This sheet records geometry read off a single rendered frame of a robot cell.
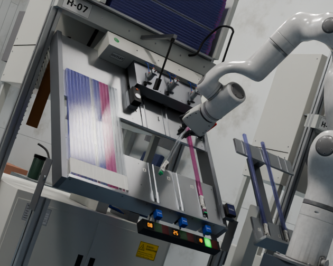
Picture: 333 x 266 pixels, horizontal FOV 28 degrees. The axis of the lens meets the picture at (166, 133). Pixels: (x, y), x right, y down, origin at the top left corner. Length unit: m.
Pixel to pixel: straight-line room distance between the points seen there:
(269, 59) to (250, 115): 4.64
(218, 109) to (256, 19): 5.08
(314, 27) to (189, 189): 0.75
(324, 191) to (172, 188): 0.61
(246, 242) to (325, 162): 0.77
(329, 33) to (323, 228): 0.60
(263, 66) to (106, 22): 0.71
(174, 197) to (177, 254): 4.73
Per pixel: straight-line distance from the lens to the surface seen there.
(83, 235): 2.53
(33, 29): 2.86
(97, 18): 2.66
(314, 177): 2.07
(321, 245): 2.07
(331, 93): 2.15
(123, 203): 2.24
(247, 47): 7.29
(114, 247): 2.60
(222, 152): 7.00
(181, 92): 2.73
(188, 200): 2.43
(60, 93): 2.35
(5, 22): 11.27
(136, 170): 2.34
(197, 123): 2.42
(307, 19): 2.27
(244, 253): 2.69
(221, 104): 2.31
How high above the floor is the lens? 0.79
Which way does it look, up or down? 5 degrees up
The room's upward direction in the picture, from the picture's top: 19 degrees clockwise
